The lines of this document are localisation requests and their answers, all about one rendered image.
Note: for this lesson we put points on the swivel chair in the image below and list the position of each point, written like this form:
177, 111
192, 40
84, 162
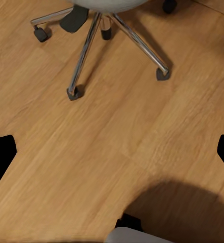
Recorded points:
105, 11

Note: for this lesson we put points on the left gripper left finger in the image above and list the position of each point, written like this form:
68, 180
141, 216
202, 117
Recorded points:
8, 151

